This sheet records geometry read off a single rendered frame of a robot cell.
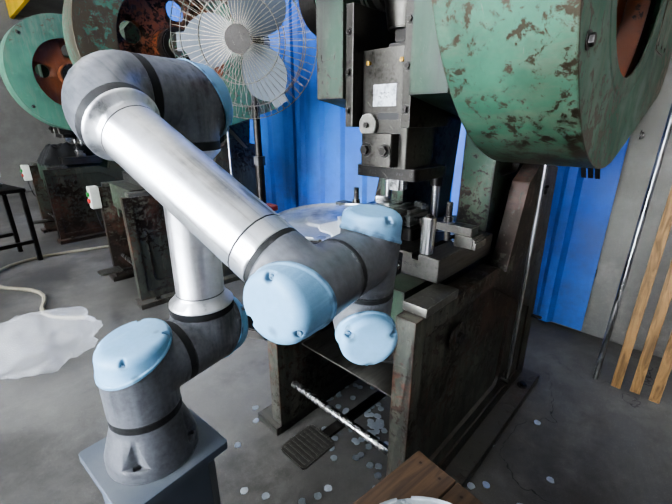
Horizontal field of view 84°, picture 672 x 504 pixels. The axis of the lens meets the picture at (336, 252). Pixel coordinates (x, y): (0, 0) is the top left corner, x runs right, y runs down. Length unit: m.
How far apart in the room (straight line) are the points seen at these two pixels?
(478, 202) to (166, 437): 0.95
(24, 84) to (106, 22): 1.72
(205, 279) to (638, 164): 1.81
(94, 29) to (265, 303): 1.80
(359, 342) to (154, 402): 0.37
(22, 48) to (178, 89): 3.14
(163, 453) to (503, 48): 0.79
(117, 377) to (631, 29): 1.24
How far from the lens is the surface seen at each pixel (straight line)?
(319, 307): 0.33
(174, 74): 0.62
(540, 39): 0.58
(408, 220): 1.03
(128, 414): 0.71
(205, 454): 0.79
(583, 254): 2.12
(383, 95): 1.01
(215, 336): 0.73
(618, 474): 1.56
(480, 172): 1.16
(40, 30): 3.77
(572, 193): 2.05
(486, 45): 0.61
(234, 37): 1.65
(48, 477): 1.56
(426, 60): 0.90
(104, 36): 2.05
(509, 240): 1.20
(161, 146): 0.45
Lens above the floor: 1.01
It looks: 20 degrees down
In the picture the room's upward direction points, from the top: straight up
